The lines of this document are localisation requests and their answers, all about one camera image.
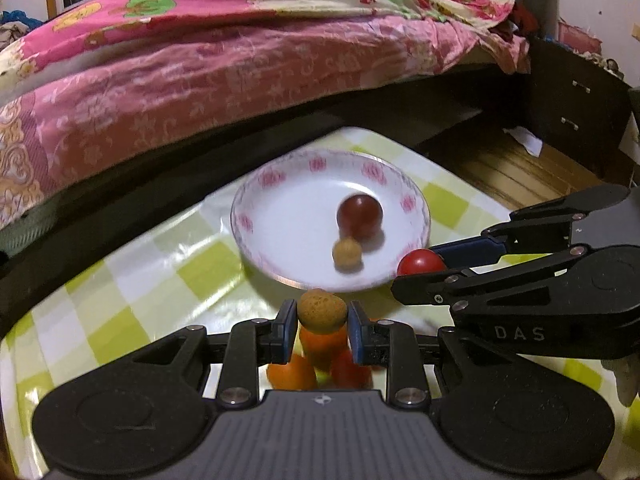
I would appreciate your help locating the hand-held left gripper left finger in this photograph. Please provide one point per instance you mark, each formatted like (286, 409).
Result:
(289, 331)

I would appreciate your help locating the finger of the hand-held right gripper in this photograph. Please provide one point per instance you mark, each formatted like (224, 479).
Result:
(467, 250)
(450, 290)

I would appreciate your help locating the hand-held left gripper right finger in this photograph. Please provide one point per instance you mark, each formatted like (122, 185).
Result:
(354, 332)

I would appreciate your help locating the small orange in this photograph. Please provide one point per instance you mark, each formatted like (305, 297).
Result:
(290, 375)
(322, 350)

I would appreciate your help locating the red cherry tomato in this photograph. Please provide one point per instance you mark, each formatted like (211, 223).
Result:
(419, 262)
(347, 370)

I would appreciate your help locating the tan longan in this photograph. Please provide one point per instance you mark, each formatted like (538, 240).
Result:
(322, 310)
(347, 255)

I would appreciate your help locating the white plate with pink flowers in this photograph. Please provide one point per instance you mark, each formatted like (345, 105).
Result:
(295, 220)

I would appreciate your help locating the dark red tomato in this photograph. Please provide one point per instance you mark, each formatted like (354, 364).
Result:
(360, 216)

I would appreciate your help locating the white paper scrap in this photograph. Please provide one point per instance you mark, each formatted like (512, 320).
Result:
(525, 141)

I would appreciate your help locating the green checkered tablecloth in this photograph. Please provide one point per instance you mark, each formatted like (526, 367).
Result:
(150, 270)

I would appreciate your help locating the dark nightstand with drawers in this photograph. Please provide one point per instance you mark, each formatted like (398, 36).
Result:
(565, 100)

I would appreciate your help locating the red cloth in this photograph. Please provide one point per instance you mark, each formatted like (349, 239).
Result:
(524, 19)

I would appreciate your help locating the pink bag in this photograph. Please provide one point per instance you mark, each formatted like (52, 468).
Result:
(577, 37)

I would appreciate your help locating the pink floral bed sheet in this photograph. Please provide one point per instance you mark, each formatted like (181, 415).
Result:
(200, 75)

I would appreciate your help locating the pile of clothes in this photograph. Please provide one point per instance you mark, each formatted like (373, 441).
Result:
(12, 30)

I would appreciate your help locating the dark bed frame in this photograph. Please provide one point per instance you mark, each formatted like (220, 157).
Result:
(200, 170)

